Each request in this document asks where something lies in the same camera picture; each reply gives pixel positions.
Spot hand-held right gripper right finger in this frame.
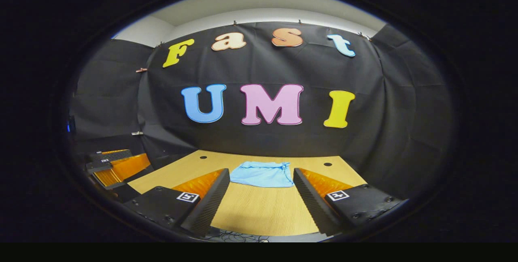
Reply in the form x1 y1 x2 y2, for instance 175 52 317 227
293 168 403 236

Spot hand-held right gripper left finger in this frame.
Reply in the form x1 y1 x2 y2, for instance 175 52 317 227
123 168 230 237

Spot light blue T-shirt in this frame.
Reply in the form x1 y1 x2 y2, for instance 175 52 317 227
230 161 295 188

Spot black cables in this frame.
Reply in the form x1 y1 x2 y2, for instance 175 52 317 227
202 230 270 242

